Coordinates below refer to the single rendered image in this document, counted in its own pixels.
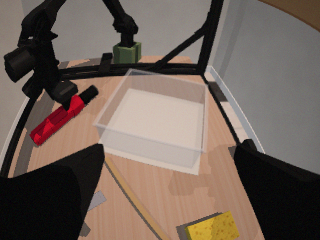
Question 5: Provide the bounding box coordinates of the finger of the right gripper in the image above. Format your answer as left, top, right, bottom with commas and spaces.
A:
61, 98, 71, 111
45, 86, 54, 100

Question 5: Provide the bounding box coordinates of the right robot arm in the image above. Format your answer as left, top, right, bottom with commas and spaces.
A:
4, 0, 139, 101

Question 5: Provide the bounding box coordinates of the yellow sponge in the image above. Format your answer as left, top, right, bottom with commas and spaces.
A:
184, 211, 240, 240

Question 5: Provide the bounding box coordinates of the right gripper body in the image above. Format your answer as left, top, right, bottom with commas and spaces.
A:
35, 58, 78, 104

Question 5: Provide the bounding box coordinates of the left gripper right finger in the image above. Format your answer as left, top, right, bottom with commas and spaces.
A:
233, 145, 320, 240

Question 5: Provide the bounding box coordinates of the tan wooden stick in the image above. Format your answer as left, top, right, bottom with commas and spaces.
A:
105, 157, 169, 240

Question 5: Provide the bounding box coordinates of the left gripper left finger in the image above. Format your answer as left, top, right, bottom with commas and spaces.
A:
0, 143, 105, 240

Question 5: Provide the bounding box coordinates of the grey flat bar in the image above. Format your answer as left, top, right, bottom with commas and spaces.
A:
87, 190, 106, 212

